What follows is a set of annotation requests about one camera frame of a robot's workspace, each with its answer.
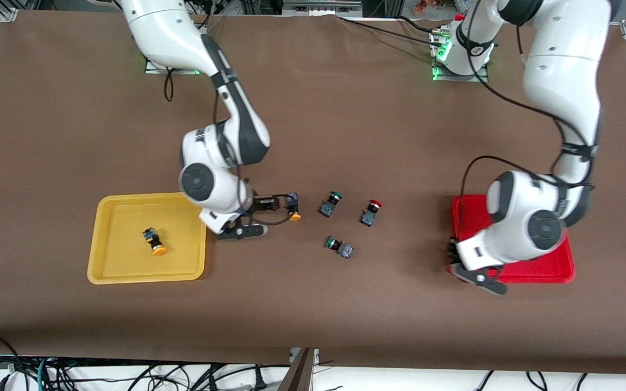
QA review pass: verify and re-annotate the green push button switch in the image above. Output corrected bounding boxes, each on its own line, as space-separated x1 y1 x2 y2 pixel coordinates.
318 191 344 218
324 236 355 260

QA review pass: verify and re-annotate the brown table mat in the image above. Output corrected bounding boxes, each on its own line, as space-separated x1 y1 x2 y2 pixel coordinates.
0 11 626 375

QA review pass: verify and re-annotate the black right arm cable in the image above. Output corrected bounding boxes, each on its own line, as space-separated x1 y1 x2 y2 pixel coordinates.
164 65 295 226

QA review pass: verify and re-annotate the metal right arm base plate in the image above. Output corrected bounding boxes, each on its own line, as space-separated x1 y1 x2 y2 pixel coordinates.
145 57 201 75

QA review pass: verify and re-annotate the short black cable on mat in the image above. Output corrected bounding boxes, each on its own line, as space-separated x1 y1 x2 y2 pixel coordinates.
397 15 439 33

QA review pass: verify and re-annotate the long black cable on mat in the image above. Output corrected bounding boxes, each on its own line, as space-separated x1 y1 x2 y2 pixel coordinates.
337 15 455 47

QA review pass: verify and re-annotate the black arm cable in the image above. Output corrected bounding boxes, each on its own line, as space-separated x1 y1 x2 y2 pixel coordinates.
461 0 596 218
164 65 295 226

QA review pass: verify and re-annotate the red push button switch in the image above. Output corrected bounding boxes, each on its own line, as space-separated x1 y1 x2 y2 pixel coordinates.
360 199 383 228

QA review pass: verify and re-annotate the white metal bracket plate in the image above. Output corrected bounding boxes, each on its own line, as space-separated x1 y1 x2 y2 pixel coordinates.
290 348 320 365

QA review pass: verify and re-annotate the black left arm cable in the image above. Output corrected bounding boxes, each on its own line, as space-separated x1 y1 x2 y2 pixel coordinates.
461 0 596 218

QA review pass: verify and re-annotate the yellow push button switch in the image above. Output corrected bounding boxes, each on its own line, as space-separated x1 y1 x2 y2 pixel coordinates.
285 192 302 222
142 228 167 256

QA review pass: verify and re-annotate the yellow plastic tray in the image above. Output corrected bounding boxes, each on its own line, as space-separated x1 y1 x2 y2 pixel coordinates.
86 191 209 285

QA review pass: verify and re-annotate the red plastic tray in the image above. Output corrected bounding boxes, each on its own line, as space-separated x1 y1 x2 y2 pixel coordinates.
451 194 577 284

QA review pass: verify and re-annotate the metal frame rail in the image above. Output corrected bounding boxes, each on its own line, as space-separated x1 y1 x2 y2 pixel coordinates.
282 0 364 17

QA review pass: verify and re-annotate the teal floor cable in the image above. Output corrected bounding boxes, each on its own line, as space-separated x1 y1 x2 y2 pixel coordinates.
36 356 54 391

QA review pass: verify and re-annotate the brown metal beam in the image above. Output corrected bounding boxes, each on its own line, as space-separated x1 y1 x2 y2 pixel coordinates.
278 348 316 391

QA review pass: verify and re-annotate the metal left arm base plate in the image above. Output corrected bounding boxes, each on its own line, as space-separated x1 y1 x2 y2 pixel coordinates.
431 30 490 83

